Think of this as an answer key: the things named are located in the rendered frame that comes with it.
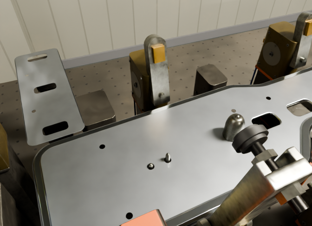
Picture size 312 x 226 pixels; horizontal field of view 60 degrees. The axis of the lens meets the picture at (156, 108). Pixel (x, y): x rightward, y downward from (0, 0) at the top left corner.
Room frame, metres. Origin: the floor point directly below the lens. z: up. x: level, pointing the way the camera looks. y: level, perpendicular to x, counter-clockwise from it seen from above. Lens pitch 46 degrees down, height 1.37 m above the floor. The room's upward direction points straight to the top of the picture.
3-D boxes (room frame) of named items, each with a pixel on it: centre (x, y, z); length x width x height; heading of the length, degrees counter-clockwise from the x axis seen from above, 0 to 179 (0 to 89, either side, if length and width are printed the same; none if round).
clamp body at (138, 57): (0.47, 0.02, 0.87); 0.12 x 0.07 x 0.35; 25
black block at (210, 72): (0.50, -0.12, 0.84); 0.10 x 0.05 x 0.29; 25
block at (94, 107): (0.40, 0.13, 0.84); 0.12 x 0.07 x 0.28; 25
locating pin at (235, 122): (0.30, -0.13, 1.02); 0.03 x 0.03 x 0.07
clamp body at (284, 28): (0.59, -0.31, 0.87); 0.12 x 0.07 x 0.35; 25
